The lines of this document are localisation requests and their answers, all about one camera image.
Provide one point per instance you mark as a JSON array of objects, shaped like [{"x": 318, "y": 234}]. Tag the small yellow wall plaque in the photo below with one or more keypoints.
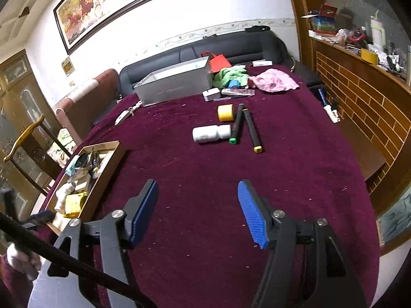
[{"x": 67, "y": 66}]

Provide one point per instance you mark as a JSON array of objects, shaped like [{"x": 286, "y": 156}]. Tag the floral seat cushion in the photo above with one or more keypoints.
[{"x": 61, "y": 146}]

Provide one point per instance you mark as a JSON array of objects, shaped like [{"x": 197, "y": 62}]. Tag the person's left forearm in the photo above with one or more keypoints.
[{"x": 9, "y": 288}]

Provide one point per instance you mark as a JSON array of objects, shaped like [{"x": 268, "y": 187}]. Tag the pink cloth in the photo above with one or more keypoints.
[{"x": 273, "y": 81}]

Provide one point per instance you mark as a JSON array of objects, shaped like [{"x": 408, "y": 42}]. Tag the white bottle with picture label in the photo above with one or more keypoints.
[{"x": 63, "y": 195}]

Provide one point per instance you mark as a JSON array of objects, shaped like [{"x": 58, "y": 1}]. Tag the white tumbler green lid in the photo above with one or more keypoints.
[{"x": 377, "y": 29}]

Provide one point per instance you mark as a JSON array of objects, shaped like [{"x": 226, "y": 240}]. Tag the framed painting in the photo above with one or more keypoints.
[{"x": 109, "y": 3}]

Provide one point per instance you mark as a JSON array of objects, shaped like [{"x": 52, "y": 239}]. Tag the white flat box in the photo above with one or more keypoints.
[{"x": 262, "y": 64}]

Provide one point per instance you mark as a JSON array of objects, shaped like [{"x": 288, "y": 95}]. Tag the black marker yellow tip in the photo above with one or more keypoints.
[{"x": 252, "y": 131}]

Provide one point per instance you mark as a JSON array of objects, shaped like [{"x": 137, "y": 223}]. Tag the green packet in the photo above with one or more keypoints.
[{"x": 229, "y": 76}]

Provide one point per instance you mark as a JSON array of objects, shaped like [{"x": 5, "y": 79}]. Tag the yellow round cap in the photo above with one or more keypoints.
[{"x": 226, "y": 112}]

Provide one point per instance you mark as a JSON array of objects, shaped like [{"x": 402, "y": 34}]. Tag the white plug adapter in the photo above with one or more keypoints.
[{"x": 334, "y": 113}]

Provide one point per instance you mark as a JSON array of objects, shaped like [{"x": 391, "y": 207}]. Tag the white car key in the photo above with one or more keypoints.
[{"x": 123, "y": 117}]

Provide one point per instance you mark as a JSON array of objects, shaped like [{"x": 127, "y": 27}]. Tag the person's left hand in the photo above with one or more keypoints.
[{"x": 20, "y": 258}]

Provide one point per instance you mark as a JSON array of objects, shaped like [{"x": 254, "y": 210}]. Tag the yellow box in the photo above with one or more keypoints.
[{"x": 369, "y": 56}]

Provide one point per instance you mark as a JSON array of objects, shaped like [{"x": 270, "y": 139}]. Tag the black pouch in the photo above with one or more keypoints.
[{"x": 257, "y": 29}]

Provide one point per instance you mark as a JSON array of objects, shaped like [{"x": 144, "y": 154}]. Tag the mint green tissue pack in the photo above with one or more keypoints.
[{"x": 72, "y": 166}]

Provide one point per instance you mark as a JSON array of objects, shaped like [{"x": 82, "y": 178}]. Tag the black leather sofa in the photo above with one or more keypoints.
[{"x": 192, "y": 51}]

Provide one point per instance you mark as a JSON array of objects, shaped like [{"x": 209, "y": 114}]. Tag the grey rectangular box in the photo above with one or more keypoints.
[{"x": 173, "y": 86}]

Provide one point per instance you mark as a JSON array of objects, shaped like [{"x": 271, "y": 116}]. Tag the red box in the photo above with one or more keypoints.
[{"x": 328, "y": 10}]

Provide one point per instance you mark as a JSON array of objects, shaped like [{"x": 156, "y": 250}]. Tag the small blue box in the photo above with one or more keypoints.
[{"x": 233, "y": 84}]

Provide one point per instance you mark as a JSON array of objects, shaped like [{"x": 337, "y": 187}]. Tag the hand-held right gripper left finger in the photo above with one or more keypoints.
[{"x": 144, "y": 213}]

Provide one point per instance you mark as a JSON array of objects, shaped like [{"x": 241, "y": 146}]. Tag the wooden chair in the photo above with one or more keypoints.
[{"x": 29, "y": 134}]

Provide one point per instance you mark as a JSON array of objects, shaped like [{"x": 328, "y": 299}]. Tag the yellow snack packet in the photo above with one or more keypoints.
[{"x": 75, "y": 204}]

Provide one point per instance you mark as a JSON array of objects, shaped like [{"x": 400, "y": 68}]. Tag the maroon velvet tablecloth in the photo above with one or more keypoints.
[{"x": 199, "y": 173}]

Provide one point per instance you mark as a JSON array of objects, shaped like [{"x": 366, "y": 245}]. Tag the small white box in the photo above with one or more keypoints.
[{"x": 211, "y": 95}]

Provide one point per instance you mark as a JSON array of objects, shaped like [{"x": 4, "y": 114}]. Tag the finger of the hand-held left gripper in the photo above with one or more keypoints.
[{"x": 40, "y": 216}]

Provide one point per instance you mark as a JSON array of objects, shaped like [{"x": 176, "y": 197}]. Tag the white square adapter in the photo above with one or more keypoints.
[{"x": 84, "y": 184}]

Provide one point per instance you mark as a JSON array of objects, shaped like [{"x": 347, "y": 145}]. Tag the white plastic bottle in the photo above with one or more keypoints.
[{"x": 212, "y": 133}]

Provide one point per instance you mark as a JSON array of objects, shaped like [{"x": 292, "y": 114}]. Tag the black marker green tip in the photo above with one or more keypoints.
[{"x": 237, "y": 124}]

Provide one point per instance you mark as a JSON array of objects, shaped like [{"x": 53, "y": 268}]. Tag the red paper bag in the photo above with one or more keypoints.
[{"x": 219, "y": 63}]

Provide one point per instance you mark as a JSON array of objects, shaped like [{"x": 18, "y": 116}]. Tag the red and beige armchair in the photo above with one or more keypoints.
[{"x": 86, "y": 102}]

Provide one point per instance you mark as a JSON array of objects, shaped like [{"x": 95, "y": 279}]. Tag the shallow cardboard box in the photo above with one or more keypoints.
[{"x": 106, "y": 166}]

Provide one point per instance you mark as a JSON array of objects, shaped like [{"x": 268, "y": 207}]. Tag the black striped package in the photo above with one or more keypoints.
[{"x": 84, "y": 159}]

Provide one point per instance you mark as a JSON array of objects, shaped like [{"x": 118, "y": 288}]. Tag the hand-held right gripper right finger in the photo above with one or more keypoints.
[{"x": 253, "y": 216}]

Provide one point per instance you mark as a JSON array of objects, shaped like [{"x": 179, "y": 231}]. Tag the wooden cabinet with glass panel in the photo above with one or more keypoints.
[{"x": 353, "y": 93}]

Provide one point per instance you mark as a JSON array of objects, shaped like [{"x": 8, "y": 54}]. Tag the flat clear plastic packet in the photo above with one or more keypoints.
[{"x": 239, "y": 92}]

